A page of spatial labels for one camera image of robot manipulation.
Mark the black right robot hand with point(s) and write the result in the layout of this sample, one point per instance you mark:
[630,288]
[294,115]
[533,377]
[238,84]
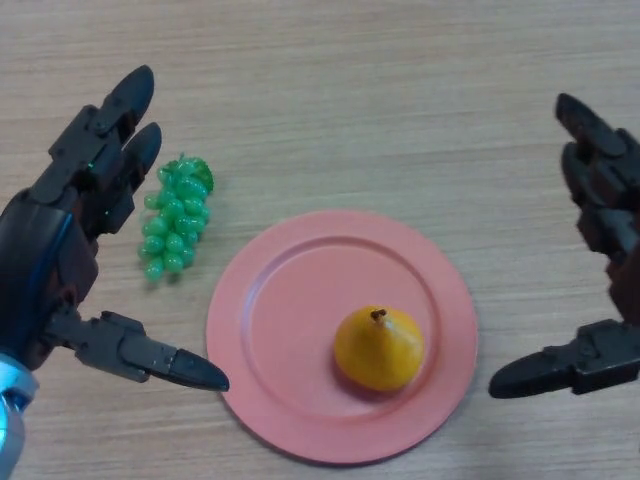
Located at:
[605,165]

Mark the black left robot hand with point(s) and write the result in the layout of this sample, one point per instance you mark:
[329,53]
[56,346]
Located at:
[40,250]

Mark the yellow pear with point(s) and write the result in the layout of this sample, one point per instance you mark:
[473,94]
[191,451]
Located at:
[380,350]

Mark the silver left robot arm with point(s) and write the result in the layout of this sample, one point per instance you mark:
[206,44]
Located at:
[10,415]

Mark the pink round plate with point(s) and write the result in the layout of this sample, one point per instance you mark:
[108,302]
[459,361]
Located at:
[290,340]

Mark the green grape bunch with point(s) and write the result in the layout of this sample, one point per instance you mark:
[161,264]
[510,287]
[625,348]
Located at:
[175,225]

